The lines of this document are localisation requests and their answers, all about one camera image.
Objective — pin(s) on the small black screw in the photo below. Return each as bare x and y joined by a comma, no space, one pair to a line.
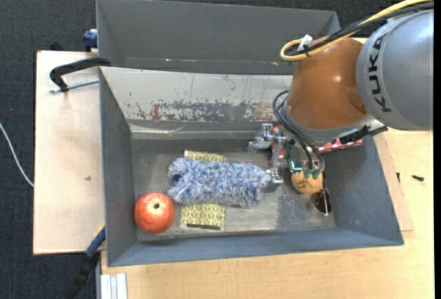
419,178

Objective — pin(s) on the pale wood board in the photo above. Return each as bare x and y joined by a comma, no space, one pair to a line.
65,153

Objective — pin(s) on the black cylinder on white bracket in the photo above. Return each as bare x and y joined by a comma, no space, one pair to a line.
355,136

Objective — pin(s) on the grey metal bin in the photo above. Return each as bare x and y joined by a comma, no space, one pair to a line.
213,32

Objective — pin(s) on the dark sunglasses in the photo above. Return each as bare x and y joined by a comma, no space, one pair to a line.
318,203

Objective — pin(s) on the red apple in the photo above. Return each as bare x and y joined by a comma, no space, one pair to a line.
154,213

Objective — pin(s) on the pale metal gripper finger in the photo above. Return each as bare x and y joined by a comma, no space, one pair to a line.
270,187
275,176

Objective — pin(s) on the blue and white fluffy cloth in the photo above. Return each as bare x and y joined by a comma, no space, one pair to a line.
213,182

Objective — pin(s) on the tan ball with drawing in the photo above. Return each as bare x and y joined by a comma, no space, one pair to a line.
305,184

